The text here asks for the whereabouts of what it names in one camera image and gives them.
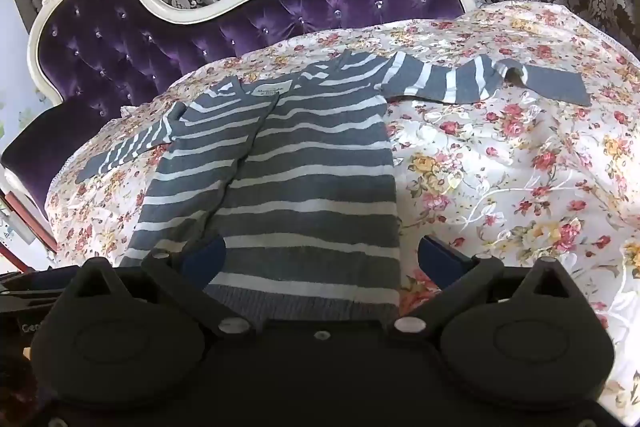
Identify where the grey white striped cardigan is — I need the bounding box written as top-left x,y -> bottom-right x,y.
78,51 -> 590,321

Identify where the floral bed quilt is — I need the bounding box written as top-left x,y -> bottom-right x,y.
46,2 -> 639,425

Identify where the red wooden furniture edge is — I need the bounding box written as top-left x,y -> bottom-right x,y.
1,191 -> 58,273

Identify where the purple tufted headboard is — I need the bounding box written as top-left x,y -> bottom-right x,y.
1,0 -> 476,207

